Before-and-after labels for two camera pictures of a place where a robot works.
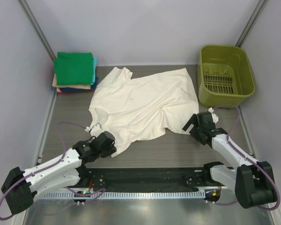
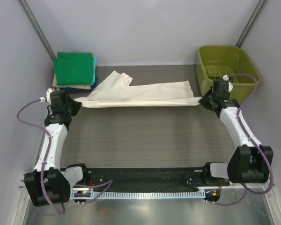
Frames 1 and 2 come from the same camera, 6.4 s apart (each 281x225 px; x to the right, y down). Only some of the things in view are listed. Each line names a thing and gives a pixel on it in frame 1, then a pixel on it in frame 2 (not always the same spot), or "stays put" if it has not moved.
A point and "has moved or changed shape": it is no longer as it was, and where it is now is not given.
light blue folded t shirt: [95, 61] stays put
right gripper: [194, 121] -> [203, 101]
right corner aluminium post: [260, 5] stays put
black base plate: [126, 177] stays put
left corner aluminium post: [25, 5] stays put
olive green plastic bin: [225, 76] stays put
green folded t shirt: [74, 68] stays put
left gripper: [112, 149] -> [77, 106]
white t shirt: [141, 108] has moved or changed shape
